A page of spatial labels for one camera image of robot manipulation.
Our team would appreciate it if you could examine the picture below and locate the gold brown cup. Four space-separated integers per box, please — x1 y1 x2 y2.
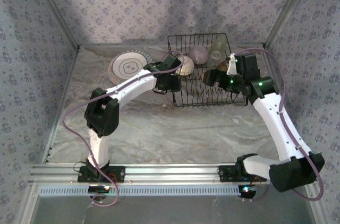
215 61 230 74

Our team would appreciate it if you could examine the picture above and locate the translucent lilac bowl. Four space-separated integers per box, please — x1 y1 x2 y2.
189 45 210 65

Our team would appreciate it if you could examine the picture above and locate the cream ceramic bowl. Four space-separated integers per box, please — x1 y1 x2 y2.
175 55 194 76

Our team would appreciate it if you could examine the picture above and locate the translucent green cup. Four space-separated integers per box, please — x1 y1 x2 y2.
210 35 228 55

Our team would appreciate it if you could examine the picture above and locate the white plate with striped rim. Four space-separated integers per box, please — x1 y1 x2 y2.
109 50 154 83

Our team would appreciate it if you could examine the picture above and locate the multicolour squiggle pattern plate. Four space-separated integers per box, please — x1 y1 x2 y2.
108 62 125 84

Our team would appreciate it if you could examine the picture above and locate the black controller board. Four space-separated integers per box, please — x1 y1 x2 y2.
88 184 110 195
238 184 257 200

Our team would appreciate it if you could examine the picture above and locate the grey metal sheet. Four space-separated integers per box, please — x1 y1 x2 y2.
33 194 317 224

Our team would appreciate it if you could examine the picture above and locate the black wire dish rack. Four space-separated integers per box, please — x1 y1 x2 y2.
167 33 248 107

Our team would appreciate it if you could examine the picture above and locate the purple cable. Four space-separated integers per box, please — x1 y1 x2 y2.
235 48 324 203
62 50 185 207

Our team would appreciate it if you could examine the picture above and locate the aluminium frame post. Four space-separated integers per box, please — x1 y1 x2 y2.
28 0 81 51
264 0 318 47

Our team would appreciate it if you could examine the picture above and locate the aluminium mounting rail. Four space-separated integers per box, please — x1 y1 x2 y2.
29 163 269 185

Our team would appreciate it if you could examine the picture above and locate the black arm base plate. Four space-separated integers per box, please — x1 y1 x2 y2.
218 165 268 183
77 165 126 183

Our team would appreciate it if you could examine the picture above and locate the slotted grey cable duct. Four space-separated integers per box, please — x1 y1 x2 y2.
39 185 244 197

